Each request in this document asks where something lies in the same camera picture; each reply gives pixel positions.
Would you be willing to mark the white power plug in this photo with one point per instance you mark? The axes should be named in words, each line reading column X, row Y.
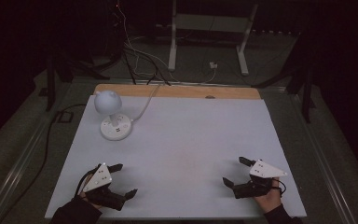
column 213, row 65

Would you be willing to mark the black square floor plate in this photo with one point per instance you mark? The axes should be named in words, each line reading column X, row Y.
column 65, row 117

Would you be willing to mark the person's left hand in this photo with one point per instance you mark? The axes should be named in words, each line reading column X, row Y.
column 95, row 205

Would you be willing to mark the white desk lamp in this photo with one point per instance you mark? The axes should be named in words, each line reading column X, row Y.
column 113, row 124

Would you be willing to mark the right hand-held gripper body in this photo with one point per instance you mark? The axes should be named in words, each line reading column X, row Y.
column 262, row 169

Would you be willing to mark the black tripod stand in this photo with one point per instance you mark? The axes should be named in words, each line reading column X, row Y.
column 304, row 81
column 59, row 71

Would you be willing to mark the white table mat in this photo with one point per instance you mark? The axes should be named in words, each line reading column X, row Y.
column 183, row 149

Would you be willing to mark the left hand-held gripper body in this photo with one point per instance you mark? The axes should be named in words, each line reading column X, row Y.
column 97, row 179

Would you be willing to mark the person's right hand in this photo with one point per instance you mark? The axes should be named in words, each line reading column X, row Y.
column 272, row 199

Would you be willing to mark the white metal stand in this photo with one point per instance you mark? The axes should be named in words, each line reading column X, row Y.
column 209, row 23

